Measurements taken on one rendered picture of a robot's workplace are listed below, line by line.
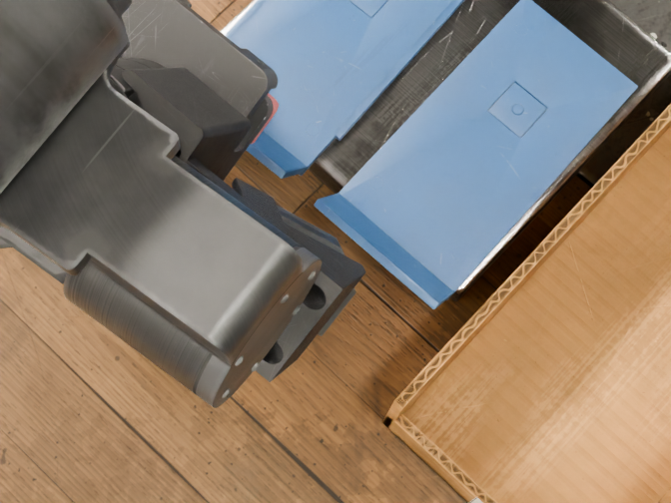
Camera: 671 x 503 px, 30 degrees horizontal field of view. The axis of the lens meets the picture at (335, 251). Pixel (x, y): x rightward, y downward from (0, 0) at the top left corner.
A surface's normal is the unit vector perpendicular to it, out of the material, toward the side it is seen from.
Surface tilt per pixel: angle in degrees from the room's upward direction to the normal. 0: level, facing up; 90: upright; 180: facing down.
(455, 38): 0
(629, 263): 0
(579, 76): 0
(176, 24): 29
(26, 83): 58
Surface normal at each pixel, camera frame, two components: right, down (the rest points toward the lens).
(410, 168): 0.04, -0.25
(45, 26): 0.60, 0.22
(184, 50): -0.26, 0.16
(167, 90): 0.60, -0.75
